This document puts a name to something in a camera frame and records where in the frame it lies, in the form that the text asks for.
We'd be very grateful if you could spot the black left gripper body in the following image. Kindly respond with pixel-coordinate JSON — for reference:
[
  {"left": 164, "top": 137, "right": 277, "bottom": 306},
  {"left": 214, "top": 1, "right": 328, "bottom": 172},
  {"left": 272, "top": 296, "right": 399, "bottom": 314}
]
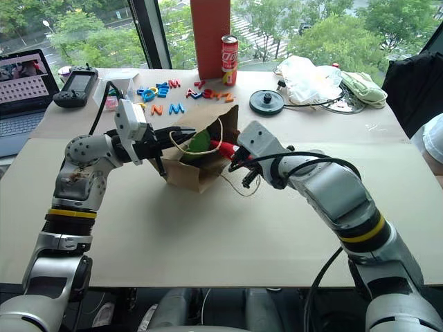
[{"left": 132, "top": 123, "right": 168, "bottom": 180}]

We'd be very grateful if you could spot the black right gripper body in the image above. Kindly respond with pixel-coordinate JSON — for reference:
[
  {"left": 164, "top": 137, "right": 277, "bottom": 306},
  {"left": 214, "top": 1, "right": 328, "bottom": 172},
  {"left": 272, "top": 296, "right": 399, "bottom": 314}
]
[{"left": 241, "top": 159, "right": 266, "bottom": 190}]

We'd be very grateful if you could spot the brown paper bag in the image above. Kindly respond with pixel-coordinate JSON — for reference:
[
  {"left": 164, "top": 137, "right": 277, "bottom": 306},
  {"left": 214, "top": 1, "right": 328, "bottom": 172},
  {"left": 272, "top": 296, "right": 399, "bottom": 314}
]
[{"left": 160, "top": 103, "right": 261, "bottom": 199}]

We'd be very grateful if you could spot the green plush toy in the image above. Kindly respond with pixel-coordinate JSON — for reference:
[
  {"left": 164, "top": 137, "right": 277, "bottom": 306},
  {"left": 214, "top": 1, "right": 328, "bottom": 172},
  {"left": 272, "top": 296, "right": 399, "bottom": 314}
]
[{"left": 179, "top": 128, "right": 213, "bottom": 162}]

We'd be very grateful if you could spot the white crumpled plastic bag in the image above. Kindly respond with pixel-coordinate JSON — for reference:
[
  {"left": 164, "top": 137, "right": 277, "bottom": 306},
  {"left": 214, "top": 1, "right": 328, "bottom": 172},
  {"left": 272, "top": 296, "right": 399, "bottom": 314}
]
[{"left": 275, "top": 54, "right": 344, "bottom": 105}]

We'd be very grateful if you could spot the black bag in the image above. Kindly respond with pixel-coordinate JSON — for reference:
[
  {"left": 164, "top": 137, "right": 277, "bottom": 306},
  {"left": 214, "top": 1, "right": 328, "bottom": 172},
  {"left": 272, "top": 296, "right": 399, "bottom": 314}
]
[{"left": 381, "top": 34, "right": 443, "bottom": 140}]

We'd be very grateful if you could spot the blue letter Q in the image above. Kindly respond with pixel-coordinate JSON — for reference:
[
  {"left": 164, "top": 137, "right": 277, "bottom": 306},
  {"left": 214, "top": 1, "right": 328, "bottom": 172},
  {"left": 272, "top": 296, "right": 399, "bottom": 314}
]
[{"left": 136, "top": 86, "right": 157, "bottom": 102}]

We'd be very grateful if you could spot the black round kettle base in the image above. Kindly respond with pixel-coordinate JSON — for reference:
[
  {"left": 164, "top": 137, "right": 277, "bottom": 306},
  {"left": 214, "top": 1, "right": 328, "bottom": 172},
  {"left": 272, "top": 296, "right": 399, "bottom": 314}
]
[{"left": 248, "top": 89, "right": 286, "bottom": 117}]

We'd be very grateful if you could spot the clear plastic box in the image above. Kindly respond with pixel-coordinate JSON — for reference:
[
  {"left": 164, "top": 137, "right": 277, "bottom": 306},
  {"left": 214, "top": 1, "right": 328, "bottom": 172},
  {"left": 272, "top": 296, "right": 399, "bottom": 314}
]
[{"left": 92, "top": 73, "right": 140, "bottom": 112}]

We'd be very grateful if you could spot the red cola can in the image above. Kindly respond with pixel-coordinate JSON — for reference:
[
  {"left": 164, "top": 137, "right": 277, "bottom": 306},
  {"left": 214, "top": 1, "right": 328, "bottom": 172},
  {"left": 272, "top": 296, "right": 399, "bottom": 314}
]
[{"left": 220, "top": 34, "right": 240, "bottom": 87}]

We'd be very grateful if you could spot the black handheld remote controller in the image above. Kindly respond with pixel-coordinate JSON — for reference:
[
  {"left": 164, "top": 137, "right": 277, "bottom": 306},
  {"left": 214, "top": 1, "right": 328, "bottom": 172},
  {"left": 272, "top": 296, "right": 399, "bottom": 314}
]
[{"left": 52, "top": 66, "right": 99, "bottom": 109}]

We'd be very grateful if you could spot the tall orange-red box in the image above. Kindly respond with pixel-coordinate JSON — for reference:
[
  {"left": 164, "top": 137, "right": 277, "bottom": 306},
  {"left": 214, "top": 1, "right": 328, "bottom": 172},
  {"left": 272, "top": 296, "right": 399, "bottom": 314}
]
[{"left": 190, "top": 0, "right": 232, "bottom": 81}]

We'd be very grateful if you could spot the round clear glass plate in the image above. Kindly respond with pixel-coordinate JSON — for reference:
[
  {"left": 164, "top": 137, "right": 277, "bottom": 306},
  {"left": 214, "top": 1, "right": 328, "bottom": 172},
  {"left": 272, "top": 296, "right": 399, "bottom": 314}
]
[{"left": 320, "top": 84, "right": 367, "bottom": 115}]

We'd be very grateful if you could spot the open laptop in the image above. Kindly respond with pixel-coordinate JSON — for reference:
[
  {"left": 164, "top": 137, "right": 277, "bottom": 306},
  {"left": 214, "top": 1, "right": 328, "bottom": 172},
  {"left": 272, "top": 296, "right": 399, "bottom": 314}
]
[{"left": 0, "top": 48, "right": 61, "bottom": 159}]

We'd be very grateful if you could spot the pale green fabric pouch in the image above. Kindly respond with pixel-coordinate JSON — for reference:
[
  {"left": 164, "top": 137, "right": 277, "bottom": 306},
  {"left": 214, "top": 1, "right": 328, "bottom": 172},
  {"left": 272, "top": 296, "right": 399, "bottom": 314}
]
[{"left": 340, "top": 70, "right": 388, "bottom": 109}]

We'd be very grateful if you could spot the grey shoe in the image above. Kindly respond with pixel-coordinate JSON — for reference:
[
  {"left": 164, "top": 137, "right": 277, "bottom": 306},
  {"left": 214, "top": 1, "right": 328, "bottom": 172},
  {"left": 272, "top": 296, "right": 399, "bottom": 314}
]
[{"left": 91, "top": 302, "right": 116, "bottom": 329}]

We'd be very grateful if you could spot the person in white sleeve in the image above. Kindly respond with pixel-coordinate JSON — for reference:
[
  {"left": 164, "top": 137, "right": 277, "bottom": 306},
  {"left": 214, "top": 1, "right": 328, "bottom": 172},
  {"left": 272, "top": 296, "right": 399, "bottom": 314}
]
[{"left": 410, "top": 113, "right": 443, "bottom": 190}]

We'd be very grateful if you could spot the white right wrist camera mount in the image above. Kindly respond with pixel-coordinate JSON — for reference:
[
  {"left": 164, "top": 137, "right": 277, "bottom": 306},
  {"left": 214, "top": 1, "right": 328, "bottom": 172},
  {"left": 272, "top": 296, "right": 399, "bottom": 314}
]
[{"left": 236, "top": 120, "right": 292, "bottom": 164}]

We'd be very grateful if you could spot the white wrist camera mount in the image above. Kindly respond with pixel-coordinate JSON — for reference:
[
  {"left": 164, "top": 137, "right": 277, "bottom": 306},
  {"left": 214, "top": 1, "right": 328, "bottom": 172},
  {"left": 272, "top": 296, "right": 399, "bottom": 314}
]
[
  {"left": 236, "top": 120, "right": 292, "bottom": 164},
  {"left": 114, "top": 99, "right": 149, "bottom": 147}
]

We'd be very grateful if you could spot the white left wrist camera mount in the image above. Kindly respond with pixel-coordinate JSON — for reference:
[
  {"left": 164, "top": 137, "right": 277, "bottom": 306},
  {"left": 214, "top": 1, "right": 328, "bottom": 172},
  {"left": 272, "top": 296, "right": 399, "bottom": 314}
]
[{"left": 114, "top": 99, "right": 149, "bottom": 147}]

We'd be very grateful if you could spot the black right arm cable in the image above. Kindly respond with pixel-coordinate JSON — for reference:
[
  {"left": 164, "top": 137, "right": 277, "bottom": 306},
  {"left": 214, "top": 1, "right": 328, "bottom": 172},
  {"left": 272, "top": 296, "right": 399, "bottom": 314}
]
[{"left": 228, "top": 151, "right": 363, "bottom": 332}]

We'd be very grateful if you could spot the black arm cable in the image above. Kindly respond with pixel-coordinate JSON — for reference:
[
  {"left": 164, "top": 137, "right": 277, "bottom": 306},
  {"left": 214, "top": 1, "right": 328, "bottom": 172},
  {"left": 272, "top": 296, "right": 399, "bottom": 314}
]
[
  {"left": 88, "top": 80, "right": 124, "bottom": 136},
  {"left": 228, "top": 151, "right": 363, "bottom": 332}
]

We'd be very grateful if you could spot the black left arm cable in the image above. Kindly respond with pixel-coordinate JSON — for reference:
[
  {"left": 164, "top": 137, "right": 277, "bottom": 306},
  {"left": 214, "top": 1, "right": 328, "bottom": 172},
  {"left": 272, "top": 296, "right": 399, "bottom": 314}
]
[{"left": 88, "top": 80, "right": 124, "bottom": 136}]

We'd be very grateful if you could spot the black window frame post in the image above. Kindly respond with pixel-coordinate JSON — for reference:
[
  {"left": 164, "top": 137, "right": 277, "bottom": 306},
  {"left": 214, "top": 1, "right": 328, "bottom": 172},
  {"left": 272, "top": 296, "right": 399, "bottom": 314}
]
[{"left": 127, "top": 0, "right": 173, "bottom": 71}]

